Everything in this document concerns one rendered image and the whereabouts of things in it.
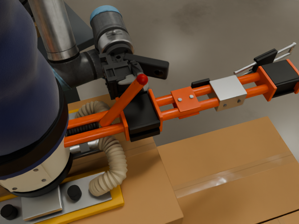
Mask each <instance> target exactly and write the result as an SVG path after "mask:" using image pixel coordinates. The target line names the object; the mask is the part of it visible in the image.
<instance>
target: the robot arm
mask: <svg viewBox="0 0 299 224"><path fill-rule="evenodd" d="M19 1H20V2H21V4H22V5H23V6H24V8H25V9H26V10H27V12H28V13H29V14H30V16H31V17H32V20H33V22H36V24H37V27H38V30H39V32H40V36H41V38H42V41H43V43H44V46H45V49H46V52H47V54H48V60H49V65H50V66H51V68H52V70H53V73H54V75H55V77H56V78H57V79H58V81H59V83H60V84H61V87H62V89H63V91H67V90H70V89H72V88H75V87H77V86H80V85H83V84H85V83H88V82H90V81H93V80H97V79H100V78H102V79H105V80H106V83H105V85H106V86H107V88H108V91H109V95H110V98H111V100H114V99H115V98H116V97H118V95H121V94H123V93H124V92H125V90H126V89H127V88H128V87H129V86H130V85H131V84H132V82H133V81H134V80H135V79H136V77H137V76H138V75H139V74H145V75H147V76H150V77H154V78H159V79H163V80H166V79H167V76H168V72H169V62H168V61H164V60H158V59H153V58H149V57H144V56H138V55H134V46H133V43H132V40H131V38H130V36H129V34H128V31H127V29H126V26H125V24H124V21H123V19H122V15H121V13H120V12H119V11H118V10H117V9H116V8H115V7H113V6H110V5H103V6H100V7H98V8H96V9H95V10H94V11H93V12H92V13H91V16H90V25H91V27H92V30H93V38H94V45H95V48H94V49H92V50H89V51H86V52H82V53H80V52H79V49H78V47H77V44H76V41H75V38H74V35H73V31H72V28H71V24H70V21H69V17H68V14H67V11H66V8H65V4H64V1H63V0H19Z"/></svg>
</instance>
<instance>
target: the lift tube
mask: <svg viewBox="0 0 299 224"><path fill-rule="evenodd" d="M58 111H59V90H58V86H57V82H56V78H55V75H54V73H53V70H52V68H51V66H50V65H49V63H48V62H47V60H46V59H45V58H44V57H43V55H42V54H41V52H40V51H39V50H38V48H37V32H36V27H35V24H34V22H33V20H32V17H31V16H30V14H29V13H28V12H27V10H26V9H25V8H24V6H23V5H22V4H21V2H20V1H19V0H0V156H3V155H7V154H10V153H12V152H15V151H17V150H19V149H21V148H24V147H26V146H28V145H30V144H32V143H34V142H35V141H37V140H39V139H40V138H41V137H42V136H43V135H44V134H45V133H46V132H47V130H48V129H49V127H50V126H51V125H52V123H53V122H54V120H55V119H56V117H57V115H58ZM68 123H69V115H68V120H67V123H66V127H65V129H64V131H63V133H62V135H61V137H60V139H59V140H58V142H57V143H56V144H55V146H54V147H53V148H52V149H51V150H50V151H49V152H48V153H47V154H46V155H45V156H43V157H42V158H41V159H40V160H38V161H37V162H35V163H34V164H32V165H31V166H29V167H27V168H25V169H23V170H21V171H18V172H16V173H13V174H10V175H6V176H1V177H0V180H4V179H8V178H13V177H16V176H19V175H22V174H24V173H26V172H28V171H30V170H32V169H34V168H35V167H37V166H38V165H40V164H41V163H43V162H44V161H45V160H46V159H47V158H49V157H50V156H51V155H52V154H53V152H54V151H55V150H56V149H57V148H58V146H59V145H60V143H61V142H62V140H63V138H64V136H65V134H66V131H67V127H68Z"/></svg>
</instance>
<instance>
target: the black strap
mask: <svg viewBox="0 0 299 224"><path fill-rule="evenodd" d="M55 78H56V77H55ZM56 82H57V86H58V90H59V111H58V115H57V117H56V119H55V120H54V122H53V123H52V125H51V126H50V127H49V129H48V130H47V132H46V133H45V134H44V135H43V136H42V137H41V138H40V139H39V140H37V141H35V142H34V143H32V144H30V145H28V146H26V147H24V148H21V149H19V150H17V151H15V152H12V153H10V154H7V155H3V156H0V177H1V176H6V175H10V174H13V173H16V172H18V171H21V170H23V169H25V168H27V167H29V166H31V165H32V164H34V163H35V162H37V161H38V160H40V159H41V158H42V157H43V156H45V155H46V154H47V153H48V152H49V151H50V150H51V149H52V148H53V147H54V146H55V144H56V143H57V142H58V140H59V139H60V137H61V135H62V133H63V131H64V129H65V127H66V123H67V120H68V112H69V111H68V103H67V100H66V97H65V94H64V92H63V89H62V87H61V84H60V83H59V81H58V79H57V78H56Z"/></svg>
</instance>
